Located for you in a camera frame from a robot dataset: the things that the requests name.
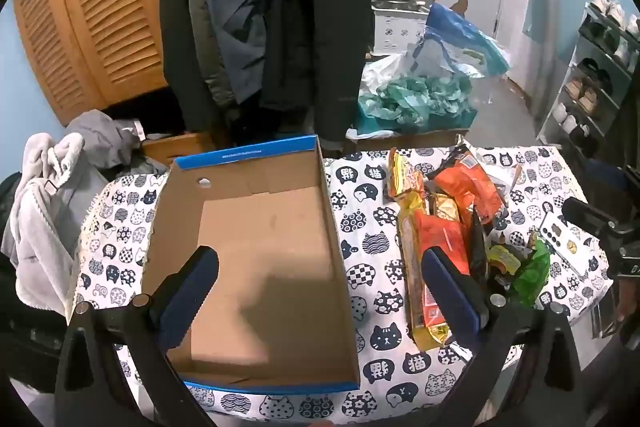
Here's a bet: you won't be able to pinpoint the cat print tablecloth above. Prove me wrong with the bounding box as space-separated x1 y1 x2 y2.
67 144 608 423

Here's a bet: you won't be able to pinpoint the wooden louvered cabinet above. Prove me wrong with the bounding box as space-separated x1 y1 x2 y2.
12 0 176 128

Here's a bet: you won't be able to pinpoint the rows of shoes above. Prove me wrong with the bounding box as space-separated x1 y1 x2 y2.
550 0 640 152

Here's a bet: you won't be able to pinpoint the white smartphone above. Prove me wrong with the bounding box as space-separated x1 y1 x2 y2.
537 211 596 278

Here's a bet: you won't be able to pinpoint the silver orange snack packet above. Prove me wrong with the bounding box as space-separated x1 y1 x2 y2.
482 164 518 208

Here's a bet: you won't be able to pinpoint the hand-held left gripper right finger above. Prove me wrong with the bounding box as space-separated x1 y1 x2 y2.
421 247 585 427

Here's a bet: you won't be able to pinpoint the bags with green paper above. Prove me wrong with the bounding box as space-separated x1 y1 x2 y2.
414 2 512 80

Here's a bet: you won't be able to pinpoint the person's right hand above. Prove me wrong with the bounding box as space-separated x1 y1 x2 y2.
616 279 640 324

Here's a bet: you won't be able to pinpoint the small gold snack packet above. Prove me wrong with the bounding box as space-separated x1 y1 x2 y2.
431 193 462 224

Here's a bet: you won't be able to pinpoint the grey crumpled jacket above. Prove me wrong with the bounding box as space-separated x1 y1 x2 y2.
65 109 168 180

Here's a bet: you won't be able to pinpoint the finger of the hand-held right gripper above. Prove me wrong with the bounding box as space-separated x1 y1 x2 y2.
561 196 618 235

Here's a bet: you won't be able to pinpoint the grey fleece robe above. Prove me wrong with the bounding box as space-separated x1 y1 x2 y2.
0 132 108 320

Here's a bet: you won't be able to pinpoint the red yellow snack packet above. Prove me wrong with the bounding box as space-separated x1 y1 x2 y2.
388 148 427 202

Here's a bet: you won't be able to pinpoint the long gold noodle packet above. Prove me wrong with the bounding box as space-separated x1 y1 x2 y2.
397 194 473 353

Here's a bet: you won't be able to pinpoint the black hanging coat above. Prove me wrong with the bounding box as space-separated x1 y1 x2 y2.
159 0 221 132

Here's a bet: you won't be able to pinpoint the white plastic bag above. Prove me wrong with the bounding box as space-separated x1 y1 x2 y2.
360 53 417 100

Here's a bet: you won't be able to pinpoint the metal shoe rack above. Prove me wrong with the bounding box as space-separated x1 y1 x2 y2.
536 1 640 160

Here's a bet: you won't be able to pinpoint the olive jacket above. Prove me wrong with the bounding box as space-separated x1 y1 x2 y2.
181 0 236 108

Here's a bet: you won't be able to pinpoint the green snack packet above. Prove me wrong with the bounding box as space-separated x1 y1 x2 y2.
507 237 552 308

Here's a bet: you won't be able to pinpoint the green tissue paper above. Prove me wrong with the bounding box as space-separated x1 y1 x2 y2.
367 74 473 125

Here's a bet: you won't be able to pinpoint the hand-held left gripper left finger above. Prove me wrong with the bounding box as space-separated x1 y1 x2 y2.
54 246 221 427

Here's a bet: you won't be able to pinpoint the white printed box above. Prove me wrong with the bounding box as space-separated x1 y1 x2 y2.
372 6 432 56

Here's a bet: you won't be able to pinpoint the blue-edged cardboard box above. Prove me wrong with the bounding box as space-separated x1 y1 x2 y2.
141 134 362 395

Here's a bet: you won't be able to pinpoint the brown cardboard box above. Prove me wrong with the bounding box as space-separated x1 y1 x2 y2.
345 128 472 154

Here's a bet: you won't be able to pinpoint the yellow-green snack packet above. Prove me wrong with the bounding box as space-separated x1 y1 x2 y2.
486 243 522 278

